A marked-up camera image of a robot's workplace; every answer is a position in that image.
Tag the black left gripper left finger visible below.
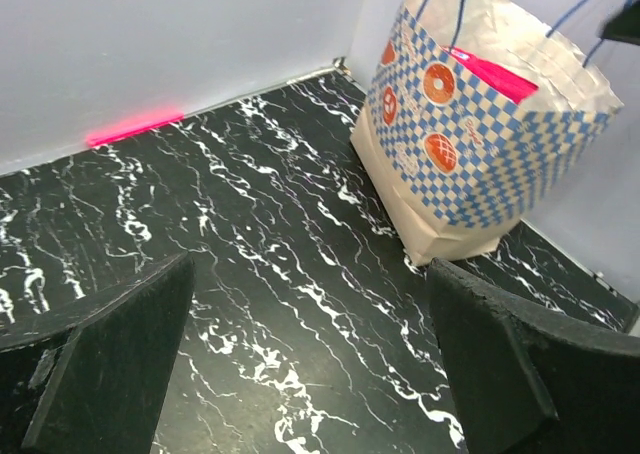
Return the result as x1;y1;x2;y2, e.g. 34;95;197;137
1;254;195;453

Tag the pink popcorn snack bag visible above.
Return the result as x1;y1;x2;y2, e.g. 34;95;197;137
446;46;538;104

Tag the checkered paper bag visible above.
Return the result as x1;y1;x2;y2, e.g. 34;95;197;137
351;0;622;265

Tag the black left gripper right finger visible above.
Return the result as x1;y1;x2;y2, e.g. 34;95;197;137
427;259;639;453

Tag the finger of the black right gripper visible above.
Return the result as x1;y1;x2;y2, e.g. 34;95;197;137
599;1;640;45

